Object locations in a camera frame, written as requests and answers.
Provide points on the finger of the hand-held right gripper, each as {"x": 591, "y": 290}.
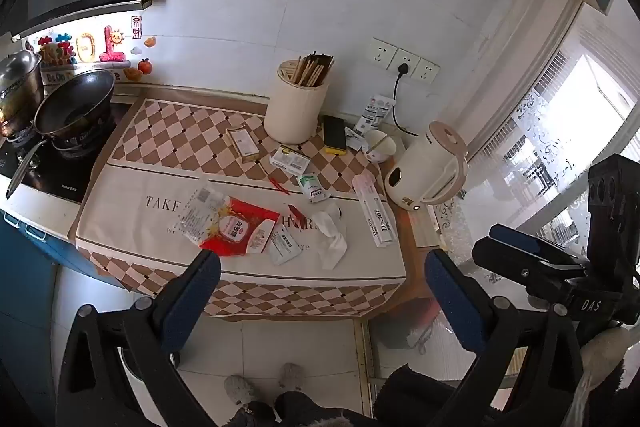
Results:
{"x": 510, "y": 263}
{"x": 522, "y": 239}

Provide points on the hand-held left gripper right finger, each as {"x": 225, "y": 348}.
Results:
{"x": 450, "y": 302}

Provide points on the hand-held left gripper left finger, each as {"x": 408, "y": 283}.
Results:
{"x": 192, "y": 292}

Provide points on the green white sachet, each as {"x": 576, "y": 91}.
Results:
{"x": 311, "y": 188}

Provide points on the green white box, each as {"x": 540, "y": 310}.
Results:
{"x": 289, "y": 160}

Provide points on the person's right forearm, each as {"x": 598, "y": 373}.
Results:
{"x": 602, "y": 344}

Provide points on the red plastic bag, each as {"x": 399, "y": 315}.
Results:
{"x": 419, "y": 324}

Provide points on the red snack packet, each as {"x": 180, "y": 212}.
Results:
{"x": 240, "y": 229}

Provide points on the clear plastic bag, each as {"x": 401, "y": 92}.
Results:
{"x": 196, "y": 213}

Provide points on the grey slipper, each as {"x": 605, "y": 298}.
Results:
{"x": 292, "y": 376}
{"x": 239, "y": 389}

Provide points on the white toothpaste box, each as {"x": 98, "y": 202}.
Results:
{"x": 379, "y": 214}

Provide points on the checkered tablecloth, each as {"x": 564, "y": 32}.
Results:
{"x": 240, "y": 187}

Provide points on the cream electric kettle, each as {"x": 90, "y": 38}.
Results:
{"x": 427, "y": 172}

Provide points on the red wrapper scrap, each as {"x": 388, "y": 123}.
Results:
{"x": 277, "y": 185}
{"x": 295, "y": 210}

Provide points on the crumpled white tissue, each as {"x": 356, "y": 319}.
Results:
{"x": 332, "y": 234}

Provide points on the pink toothbrush pack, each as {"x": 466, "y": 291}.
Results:
{"x": 361, "y": 185}

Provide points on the person's dark trouser legs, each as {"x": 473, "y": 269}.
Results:
{"x": 285, "y": 412}

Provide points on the small beige box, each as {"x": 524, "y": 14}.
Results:
{"x": 242, "y": 144}

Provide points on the white bowl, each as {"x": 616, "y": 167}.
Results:
{"x": 381, "y": 146}

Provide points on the blue cabinet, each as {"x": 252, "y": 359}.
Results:
{"x": 22, "y": 287}

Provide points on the black gas stove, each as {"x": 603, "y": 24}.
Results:
{"x": 47, "y": 169}

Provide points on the black phone yellow case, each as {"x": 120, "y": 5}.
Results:
{"x": 334, "y": 133}

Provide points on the cream chopstick holder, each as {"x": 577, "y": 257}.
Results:
{"x": 295, "y": 107}

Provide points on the black wok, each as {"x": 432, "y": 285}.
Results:
{"x": 75, "y": 106}

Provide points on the bundle of wooden chopsticks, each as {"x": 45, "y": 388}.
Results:
{"x": 312, "y": 68}

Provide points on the steel pot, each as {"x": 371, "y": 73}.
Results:
{"x": 19, "y": 84}

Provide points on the white wall socket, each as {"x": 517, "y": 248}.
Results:
{"x": 426, "y": 70}
{"x": 406, "y": 60}
{"x": 382, "y": 52}

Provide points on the colourful wall stickers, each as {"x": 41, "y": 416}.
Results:
{"x": 95, "y": 49}

